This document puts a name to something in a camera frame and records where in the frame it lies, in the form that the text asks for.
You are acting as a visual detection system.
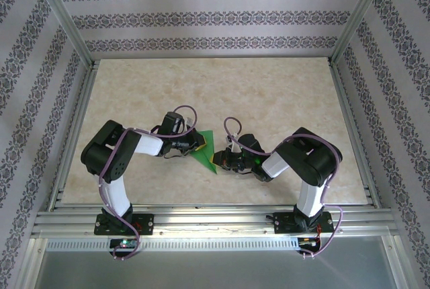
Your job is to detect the green square paper sheet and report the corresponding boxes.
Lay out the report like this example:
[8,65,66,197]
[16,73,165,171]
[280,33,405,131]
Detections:
[190,129,219,175]

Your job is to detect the grey sheet metal panel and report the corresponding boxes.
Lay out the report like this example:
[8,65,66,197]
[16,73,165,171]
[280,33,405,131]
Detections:
[33,250,404,289]

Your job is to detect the controller board green light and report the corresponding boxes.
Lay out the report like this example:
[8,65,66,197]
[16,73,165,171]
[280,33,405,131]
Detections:
[110,238,138,249]

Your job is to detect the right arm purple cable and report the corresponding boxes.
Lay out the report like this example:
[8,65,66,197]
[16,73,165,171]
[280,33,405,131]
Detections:
[223,116,345,259]

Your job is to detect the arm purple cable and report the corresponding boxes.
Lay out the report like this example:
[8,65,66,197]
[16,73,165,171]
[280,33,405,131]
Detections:
[223,116,345,259]
[98,105,198,262]

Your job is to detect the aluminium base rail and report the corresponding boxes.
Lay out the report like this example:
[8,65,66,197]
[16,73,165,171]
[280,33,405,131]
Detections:
[32,203,400,239]

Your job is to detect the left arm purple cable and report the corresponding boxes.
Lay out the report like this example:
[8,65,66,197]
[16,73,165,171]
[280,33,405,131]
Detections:
[98,105,198,262]

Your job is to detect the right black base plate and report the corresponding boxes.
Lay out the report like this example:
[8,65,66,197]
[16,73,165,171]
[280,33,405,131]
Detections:
[273,211,334,235]

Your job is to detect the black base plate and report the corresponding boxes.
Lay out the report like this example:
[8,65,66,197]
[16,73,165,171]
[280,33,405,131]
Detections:
[273,211,334,235]
[95,213,155,236]

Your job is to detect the slotted white cable duct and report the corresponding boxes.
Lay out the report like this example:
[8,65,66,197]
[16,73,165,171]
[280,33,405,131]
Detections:
[45,237,300,252]

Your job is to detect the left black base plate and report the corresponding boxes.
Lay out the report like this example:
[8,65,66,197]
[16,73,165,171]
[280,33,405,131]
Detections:
[95,213,155,236]

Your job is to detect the aluminium side rail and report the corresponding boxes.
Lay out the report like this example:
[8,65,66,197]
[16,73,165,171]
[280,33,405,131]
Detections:
[328,62,382,208]
[46,60,100,212]

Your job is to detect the aluminium frame post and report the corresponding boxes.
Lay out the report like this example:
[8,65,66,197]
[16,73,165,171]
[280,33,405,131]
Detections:
[32,0,95,70]
[329,0,393,65]

